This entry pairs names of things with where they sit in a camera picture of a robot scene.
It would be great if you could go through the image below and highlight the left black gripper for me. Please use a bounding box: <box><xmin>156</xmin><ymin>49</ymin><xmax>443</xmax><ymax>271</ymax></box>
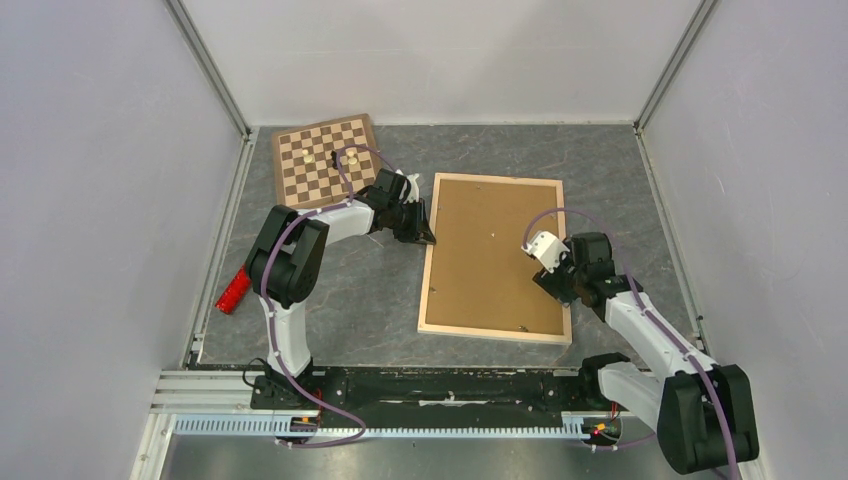
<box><xmin>387</xmin><ymin>198</ymin><xmax>435</xmax><ymax>247</ymax></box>

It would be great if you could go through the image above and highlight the wooden picture frame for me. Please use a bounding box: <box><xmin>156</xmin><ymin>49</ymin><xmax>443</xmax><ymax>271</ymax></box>
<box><xmin>417</xmin><ymin>172</ymin><xmax>574</xmax><ymax>346</ymax></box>

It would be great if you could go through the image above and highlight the brown cardboard backing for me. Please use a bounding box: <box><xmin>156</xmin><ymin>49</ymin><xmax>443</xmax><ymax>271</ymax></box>
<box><xmin>425</xmin><ymin>178</ymin><xmax>566</xmax><ymax>337</ymax></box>

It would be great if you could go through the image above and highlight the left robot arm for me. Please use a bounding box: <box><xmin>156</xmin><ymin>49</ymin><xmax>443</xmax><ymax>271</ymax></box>
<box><xmin>245</xmin><ymin>168</ymin><xmax>436</xmax><ymax>408</ymax></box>

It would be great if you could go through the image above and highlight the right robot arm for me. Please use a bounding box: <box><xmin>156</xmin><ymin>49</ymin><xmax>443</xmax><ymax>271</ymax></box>
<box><xmin>522</xmin><ymin>230</ymin><xmax>760</xmax><ymax>474</ymax></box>

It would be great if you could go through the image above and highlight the wooden chessboard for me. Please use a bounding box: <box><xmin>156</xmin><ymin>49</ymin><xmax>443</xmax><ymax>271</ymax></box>
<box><xmin>271</xmin><ymin>113</ymin><xmax>383</xmax><ymax>209</ymax></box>

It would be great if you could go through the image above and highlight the red toy microphone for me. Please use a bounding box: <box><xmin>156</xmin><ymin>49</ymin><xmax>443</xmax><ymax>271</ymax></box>
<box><xmin>214</xmin><ymin>265</ymin><xmax>251</xmax><ymax>315</ymax></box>

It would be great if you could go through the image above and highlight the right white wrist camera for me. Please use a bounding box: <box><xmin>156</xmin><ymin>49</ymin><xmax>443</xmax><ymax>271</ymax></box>
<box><xmin>522</xmin><ymin>231</ymin><xmax>571</xmax><ymax>273</ymax></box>

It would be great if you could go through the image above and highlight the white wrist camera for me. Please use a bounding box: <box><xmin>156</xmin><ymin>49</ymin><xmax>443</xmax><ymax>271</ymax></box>
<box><xmin>404</xmin><ymin>173</ymin><xmax>421</xmax><ymax>204</ymax></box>
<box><xmin>522</xmin><ymin>231</ymin><xmax>571</xmax><ymax>273</ymax></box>

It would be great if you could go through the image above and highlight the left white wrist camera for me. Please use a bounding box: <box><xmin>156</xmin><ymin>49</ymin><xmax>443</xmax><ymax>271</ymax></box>
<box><xmin>404</xmin><ymin>173</ymin><xmax>421</xmax><ymax>204</ymax></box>

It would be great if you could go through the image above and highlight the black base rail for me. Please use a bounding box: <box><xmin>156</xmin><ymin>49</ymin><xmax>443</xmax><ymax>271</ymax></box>
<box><xmin>241</xmin><ymin>366</ymin><xmax>626</xmax><ymax>418</ymax></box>

